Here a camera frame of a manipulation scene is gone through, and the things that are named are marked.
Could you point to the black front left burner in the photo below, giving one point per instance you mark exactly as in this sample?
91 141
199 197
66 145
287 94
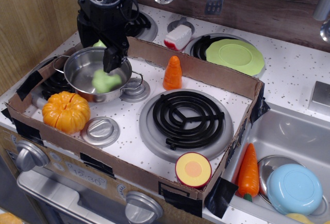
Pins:
56 83

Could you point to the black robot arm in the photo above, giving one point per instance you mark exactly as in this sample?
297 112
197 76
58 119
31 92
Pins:
105 21

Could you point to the grey stovetop knob front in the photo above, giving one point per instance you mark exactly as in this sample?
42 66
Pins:
100 132

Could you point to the halved toy peach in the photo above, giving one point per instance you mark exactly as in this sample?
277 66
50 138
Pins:
193 170

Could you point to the black rear left burner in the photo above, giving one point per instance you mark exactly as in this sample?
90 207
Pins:
143 28

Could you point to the orange toy carrot piece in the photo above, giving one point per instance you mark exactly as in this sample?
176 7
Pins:
173 74

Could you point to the light blue plastic bowl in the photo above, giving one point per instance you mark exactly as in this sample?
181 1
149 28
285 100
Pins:
292 188

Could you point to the grey stovetop knob centre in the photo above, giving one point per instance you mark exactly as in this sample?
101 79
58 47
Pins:
136 90

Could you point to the grey oven knob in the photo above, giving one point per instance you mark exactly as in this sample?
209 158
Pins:
30 156
141 208

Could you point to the yellow object bottom left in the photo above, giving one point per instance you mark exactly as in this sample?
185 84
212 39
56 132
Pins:
8 218

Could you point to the grey oven knob right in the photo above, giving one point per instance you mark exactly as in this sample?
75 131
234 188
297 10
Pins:
141 208

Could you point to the oven clock display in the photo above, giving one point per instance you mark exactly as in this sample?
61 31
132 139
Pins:
87 175

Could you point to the grey stovetop knob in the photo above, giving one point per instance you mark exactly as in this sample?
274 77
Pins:
100 132
181 21
136 90

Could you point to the grey oven knob left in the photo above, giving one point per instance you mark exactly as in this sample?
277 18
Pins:
30 156

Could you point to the silver faucet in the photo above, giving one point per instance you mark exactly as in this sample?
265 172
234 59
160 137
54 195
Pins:
321 11

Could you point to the black rear right burner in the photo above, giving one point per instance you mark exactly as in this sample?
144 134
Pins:
198 46

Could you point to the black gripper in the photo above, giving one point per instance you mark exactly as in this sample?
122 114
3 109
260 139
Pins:
95 22

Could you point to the grey stovetop knob rear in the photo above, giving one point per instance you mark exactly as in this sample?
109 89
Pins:
181 21

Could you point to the grey oven door handle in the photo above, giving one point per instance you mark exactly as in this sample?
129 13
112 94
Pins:
65 201

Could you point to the brown cardboard fence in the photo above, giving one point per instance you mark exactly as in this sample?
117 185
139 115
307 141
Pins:
239 95

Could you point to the hanging metal spatula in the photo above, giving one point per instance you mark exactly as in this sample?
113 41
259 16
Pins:
213 7

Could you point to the hanging metal ladle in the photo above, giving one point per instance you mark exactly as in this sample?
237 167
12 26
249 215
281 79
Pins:
325 31

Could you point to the silver sink basin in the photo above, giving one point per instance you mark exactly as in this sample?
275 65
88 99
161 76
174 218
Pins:
282 132

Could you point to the pale green toy ball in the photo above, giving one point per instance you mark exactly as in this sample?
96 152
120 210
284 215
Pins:
99 44

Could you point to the red white toy slice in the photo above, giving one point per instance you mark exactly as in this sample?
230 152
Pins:
178 38

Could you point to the yellow toy in sink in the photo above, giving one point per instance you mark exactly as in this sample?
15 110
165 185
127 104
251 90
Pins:
300 218

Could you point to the light green plastic plate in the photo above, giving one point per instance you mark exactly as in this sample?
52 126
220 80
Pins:
237 55

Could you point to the black front right burner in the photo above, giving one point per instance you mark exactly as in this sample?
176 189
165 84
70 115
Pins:
177 122

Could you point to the orange toy pumpkin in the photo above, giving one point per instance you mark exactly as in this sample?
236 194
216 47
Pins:
67 112

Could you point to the stainless steel pot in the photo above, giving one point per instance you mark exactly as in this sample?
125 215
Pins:
79 68

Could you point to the black burner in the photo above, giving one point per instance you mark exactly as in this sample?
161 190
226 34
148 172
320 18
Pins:
198 46
56 83
177 122
143 28

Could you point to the green toy broccoli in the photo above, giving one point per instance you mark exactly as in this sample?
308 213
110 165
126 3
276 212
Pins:
104 83

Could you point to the silver metal lid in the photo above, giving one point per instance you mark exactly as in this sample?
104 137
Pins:
270 163

